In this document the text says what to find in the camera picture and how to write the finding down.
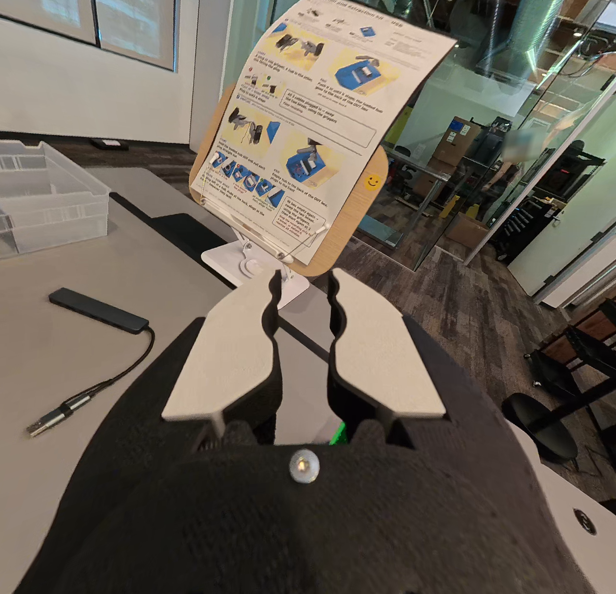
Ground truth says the slim black usb hub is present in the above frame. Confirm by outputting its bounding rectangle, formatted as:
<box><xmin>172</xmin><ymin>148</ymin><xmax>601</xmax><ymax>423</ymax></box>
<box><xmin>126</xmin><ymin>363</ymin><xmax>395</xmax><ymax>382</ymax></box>
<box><xmin>26</xmin><ymin>287</ymin><xmax>156</xmax><ymax>437</ymax></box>

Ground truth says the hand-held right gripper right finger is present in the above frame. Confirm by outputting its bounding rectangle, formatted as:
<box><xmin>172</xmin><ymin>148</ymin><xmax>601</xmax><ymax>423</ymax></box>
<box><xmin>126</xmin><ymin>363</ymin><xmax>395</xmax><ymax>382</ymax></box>
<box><xmin>328</xmin><ymin>267</ymin><xmax>447</xmax><ymax>420</ymax></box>

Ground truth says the black round stool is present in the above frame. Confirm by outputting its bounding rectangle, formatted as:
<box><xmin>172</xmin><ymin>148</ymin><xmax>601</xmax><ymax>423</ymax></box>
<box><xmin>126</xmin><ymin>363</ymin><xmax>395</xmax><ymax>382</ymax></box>
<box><xmin>502</xmin><ymin>392</ymin><xmax>579</xmax><ymax>466</ymax></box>

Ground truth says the clear plastic bin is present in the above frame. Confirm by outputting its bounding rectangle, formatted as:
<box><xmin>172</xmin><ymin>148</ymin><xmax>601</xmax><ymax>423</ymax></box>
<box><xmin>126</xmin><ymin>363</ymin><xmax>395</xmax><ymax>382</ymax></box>
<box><xmin>0</xmin><ymin>141</ymin><xmax>112</xmax><ymax>259</ymax></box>

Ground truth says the cardboard box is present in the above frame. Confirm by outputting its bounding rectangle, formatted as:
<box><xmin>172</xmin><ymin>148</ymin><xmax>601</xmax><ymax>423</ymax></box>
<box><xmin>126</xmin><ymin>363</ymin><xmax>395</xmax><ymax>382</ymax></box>
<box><xmin>435</xmin><ymin>117</ymin><xmax>483</xmax><ymax>172</ymax></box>
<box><xmin>445</xmin><ymin>213</ymin><xmax>492</xmax><ymax>251</ymax></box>

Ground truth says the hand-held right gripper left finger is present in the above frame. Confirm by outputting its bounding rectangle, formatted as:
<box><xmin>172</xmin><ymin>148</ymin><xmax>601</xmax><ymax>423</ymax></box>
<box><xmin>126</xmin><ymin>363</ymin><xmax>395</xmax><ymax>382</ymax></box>
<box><xmin>161</xmin><ymin>269</ymin><xmax>284</xmax><ymax>422</ymax></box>

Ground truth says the wooden sheet holder board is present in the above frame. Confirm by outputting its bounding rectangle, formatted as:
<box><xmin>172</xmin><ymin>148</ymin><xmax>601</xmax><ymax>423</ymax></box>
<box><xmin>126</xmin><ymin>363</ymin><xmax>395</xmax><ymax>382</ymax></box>
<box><xmin>189</xmin><ymin>84</ymin><xmax>389</xmax><ymax>278</ymax></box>

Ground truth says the printed instruction sheet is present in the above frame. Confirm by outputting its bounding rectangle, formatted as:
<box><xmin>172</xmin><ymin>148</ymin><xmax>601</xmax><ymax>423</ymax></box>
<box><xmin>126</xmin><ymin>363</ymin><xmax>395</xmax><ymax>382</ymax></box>
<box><xmin>190</xmin><ymin>0</ymin><xmax>458</xmax><ymax>267</ymax></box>

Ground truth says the black tool rack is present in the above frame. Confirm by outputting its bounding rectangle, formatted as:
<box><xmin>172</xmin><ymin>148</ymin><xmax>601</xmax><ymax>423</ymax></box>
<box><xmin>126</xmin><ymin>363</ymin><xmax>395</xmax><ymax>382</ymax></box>
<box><xmin>496</xmin><ymin>142</ymin><xmax>605</xmax><ymax>264</ymax></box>

